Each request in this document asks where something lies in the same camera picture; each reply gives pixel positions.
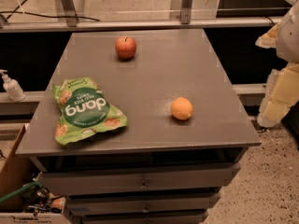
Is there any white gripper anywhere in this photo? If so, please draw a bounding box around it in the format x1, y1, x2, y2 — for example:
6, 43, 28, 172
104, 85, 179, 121
255, 0, 299, 128

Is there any orange fruit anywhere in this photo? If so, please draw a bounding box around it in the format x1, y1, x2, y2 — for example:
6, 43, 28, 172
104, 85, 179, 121
170, 97, 193, 120

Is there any grey drawer cabinet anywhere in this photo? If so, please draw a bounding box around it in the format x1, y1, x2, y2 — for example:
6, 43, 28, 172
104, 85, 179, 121
15, 28, 263, 224

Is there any top drawer with knob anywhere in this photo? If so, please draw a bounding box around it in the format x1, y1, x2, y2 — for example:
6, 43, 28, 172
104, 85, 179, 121
39, 163, 240, 196

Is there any drawer with knob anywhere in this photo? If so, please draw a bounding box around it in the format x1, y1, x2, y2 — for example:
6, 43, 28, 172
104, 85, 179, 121
66, 192, 220, 216
39, 163, 240, 196

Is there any red apple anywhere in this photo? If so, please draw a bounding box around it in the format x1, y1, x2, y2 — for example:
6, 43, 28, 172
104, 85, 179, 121
115, 36, 136, 59

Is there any middle drawer with knob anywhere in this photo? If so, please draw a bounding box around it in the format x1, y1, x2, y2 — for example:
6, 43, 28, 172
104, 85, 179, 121
66, 192, 220, 216

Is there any bottom drawer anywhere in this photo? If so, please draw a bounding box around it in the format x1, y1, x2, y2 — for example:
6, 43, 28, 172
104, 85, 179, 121
82, 210, 207, 224

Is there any green rice crisps bag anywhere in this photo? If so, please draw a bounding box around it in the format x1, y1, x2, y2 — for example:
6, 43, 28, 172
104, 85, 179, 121
52, 77, 128, 146

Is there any grey metal railing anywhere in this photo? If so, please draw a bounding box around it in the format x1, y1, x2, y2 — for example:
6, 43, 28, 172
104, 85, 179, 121
0, 0, 299, 34

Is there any white pump bottle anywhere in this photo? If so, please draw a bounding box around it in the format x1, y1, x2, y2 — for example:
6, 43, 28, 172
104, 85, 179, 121
0, 69, 26, 102

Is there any cardboard box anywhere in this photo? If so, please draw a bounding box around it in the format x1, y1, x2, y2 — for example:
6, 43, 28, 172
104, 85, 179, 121
0, 124, 72, 224

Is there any green hose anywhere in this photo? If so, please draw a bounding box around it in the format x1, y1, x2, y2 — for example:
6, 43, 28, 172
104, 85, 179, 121
0, 180, 43, 204

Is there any black cable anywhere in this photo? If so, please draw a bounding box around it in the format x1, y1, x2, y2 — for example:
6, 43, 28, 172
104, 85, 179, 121
0, 10, 101, 22

